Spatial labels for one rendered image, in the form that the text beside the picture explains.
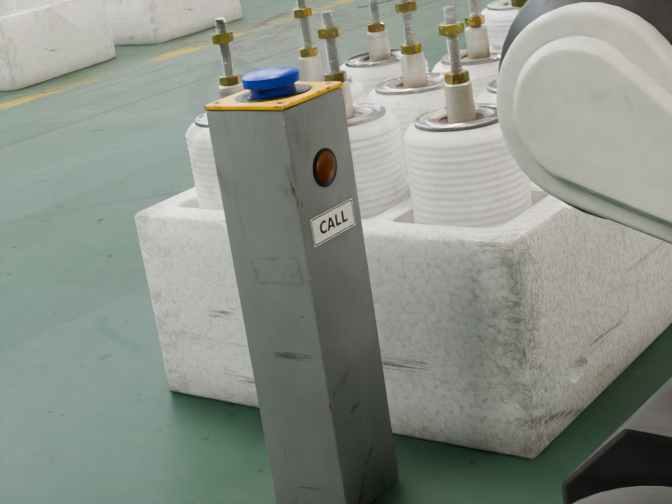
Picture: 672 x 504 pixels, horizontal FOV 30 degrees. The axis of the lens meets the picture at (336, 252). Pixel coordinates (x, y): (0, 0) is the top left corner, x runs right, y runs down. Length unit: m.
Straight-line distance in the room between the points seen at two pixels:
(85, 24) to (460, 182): 2.53
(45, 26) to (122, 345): 2.04
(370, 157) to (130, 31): 2.70
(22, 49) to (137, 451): 2.24
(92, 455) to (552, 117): 0.59
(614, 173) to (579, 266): 0.36
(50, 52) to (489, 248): 2.49
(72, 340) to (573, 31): 0.85
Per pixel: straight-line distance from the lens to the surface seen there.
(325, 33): 1.05
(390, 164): 1.05
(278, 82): 0.86
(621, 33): 0.66
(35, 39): 3.30
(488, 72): 1.22
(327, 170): 0.86
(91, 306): 1.50
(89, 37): 3.44
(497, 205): 0.98
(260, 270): 0.89
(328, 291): 0.88
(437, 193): 0.98
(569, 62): 0.67
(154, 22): 3.63
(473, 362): 0.98
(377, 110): 1.07
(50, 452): 1.15
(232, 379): 1.15
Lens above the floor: 0.47
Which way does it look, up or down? 18 degrees down
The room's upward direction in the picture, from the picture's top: 9 degrees counter-clockwise
